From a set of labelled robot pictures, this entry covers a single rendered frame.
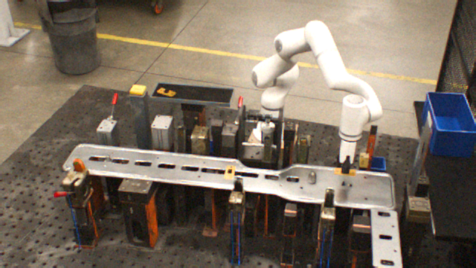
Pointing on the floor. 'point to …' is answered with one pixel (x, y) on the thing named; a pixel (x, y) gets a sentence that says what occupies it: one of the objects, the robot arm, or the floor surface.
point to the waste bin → (71, 33)
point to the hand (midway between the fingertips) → (345, 167)
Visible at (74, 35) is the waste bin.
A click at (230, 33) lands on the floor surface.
